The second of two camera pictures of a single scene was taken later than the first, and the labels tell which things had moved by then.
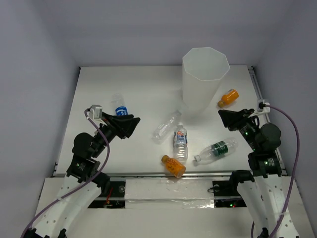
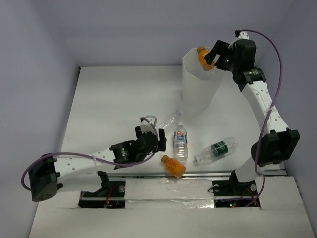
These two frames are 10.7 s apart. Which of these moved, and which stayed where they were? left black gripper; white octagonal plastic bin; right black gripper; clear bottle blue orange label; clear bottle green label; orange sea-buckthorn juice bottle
Moved: left black gripper; right black gripper
Stayed: white octagonal plastic bin; clear bottle green label; clear bottle blue orange label; orange sea-buckthorn juice bottle
